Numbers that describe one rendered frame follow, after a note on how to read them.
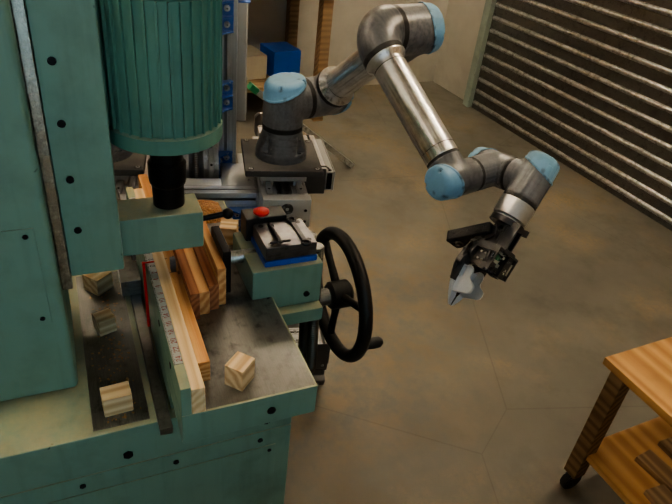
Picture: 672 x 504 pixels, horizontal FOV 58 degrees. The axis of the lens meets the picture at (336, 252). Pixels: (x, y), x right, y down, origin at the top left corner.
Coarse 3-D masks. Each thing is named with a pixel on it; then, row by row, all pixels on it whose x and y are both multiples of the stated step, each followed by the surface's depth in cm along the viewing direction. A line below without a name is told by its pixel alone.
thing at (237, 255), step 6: (216, 228) 112; (216, 234) 110; (222, 234) 110; (216, 240) 109; (222, 240) 109; (222, 246) 107; (228, 246) 107; (222, 252) 106; (228, 252) 106; (234, 252) 112; (240, 252) 112; (246, 252) 112; (252, 252) 113; (222, 258) 106; (228, 258) 107; (234, 258) 111; (240, 258) 112; (228, 264) 107; (228, 270) 108; (228, 276) 109; (228, 282) 110; (228, 288) 110
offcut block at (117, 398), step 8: (120, 384) 99; (128, 384) 99; (104, 392) 97; (112, 392) 98; (120, 392) 98; (128, 392) 98; (104, 400) 96; (112, 400) 97; (120, 400) 97; (128, 400) 98; (104, 408) 97; (112, 408) 98; (120, 408) 98; (128, 408) 99
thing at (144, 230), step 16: (128, 208) 100; (144, 208) 101; (192, 208) 102; (128, 224) 98; (144, 224) 99; (160, 224) 100; (176, 224) 101; (192, 224) 102; (128, 240) 99; (144, 240) 100; (160, 240) 102; (176, 240) 103; (192, 240) 104
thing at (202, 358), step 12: (144, 180) 135; (144, 192) 131; (168, 264) 110; (180, 276) 108; (180, 288) 105; (180, 300) 102; (192, 312) 100; (192, 324) 98; (192, 336) 95; (204, 348) 94; (204, 360) 91; (204, 372) 92
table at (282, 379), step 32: (224, 320) 105; (256, 320) 106; (288, 320) 114; (160, 352) 105; (224, 352) 99; (256, 352) 100; (288, 352) 100; (224, 384) 93; (256, 384) 94; (288, 384) 94; (192, 416) 88; (224, 416) 91; (256, 416) 93; (288, 416) 96
